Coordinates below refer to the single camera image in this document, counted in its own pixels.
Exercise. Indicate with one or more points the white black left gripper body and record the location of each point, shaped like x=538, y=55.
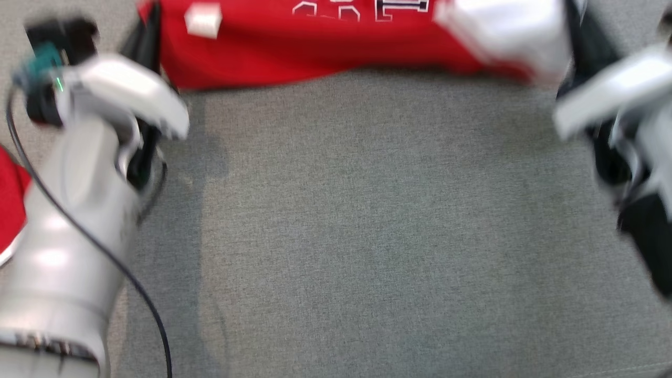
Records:
x=131, y=89

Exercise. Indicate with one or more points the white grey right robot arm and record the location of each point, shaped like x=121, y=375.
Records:
x=656, y=157

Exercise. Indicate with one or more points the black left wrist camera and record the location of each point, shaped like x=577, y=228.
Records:
x=73, y=37

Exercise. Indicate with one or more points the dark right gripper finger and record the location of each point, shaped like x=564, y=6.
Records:
x=604, y=44
x=583, y=47

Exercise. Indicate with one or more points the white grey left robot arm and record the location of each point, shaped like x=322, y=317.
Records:
x=63, y=252

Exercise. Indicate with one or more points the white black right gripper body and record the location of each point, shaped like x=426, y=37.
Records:
x=614, y=86

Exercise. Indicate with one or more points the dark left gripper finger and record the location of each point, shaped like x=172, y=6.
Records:
x=139, y=44
x=155, y=47

